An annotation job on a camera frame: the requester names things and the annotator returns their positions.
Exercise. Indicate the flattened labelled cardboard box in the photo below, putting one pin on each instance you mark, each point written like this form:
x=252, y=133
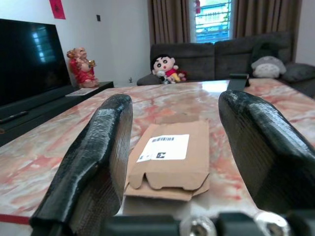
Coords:
x=172, y=169

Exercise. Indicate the dark grey fabric sofa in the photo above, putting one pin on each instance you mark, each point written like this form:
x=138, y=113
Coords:
x=211, y=59

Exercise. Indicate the window with grille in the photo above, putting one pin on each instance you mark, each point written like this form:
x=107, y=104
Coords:
x=211, y=22

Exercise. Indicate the black-haired boy plush doll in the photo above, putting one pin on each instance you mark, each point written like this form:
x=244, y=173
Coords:
x=163, y=66

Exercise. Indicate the red laughing Buddha statue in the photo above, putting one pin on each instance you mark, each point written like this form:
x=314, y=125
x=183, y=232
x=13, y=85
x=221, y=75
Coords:
x=82, y=67

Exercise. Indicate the red paper wall decoration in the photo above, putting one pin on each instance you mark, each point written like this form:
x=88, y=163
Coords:
x=57, y=8

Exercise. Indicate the black flat-screen television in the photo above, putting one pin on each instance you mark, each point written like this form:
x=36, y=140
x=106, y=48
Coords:
x=27, y=61

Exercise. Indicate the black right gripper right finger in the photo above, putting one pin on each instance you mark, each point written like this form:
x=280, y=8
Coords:
x=265, y=152

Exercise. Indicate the black phone stand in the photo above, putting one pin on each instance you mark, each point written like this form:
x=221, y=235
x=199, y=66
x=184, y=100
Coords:
x=237, y=82

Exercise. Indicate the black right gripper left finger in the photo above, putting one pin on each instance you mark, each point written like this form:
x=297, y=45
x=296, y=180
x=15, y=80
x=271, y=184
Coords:
x=86, y=159

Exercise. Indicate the small potted plant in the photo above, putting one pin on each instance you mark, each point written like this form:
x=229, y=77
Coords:
x=130, y=80

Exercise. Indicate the brown curtain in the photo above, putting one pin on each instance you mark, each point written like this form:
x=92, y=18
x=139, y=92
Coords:
x=265, y=17
x=168, y=22

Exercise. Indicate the black TV cabinet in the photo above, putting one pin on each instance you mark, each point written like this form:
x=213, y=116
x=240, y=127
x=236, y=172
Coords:
x=44, y=105

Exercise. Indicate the small red plush toy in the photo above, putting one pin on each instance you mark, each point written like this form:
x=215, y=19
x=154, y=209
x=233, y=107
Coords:
x=182, y=75

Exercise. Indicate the red hanging window ornament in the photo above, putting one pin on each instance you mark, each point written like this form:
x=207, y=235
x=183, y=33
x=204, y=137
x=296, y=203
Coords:
x=197, y=6

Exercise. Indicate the black wall switch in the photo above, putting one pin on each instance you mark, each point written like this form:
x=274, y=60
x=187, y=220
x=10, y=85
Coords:
x=98, y=18

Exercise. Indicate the grey Totoro plush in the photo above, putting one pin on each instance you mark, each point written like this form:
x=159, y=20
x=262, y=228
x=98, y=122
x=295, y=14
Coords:
x=268, y=67

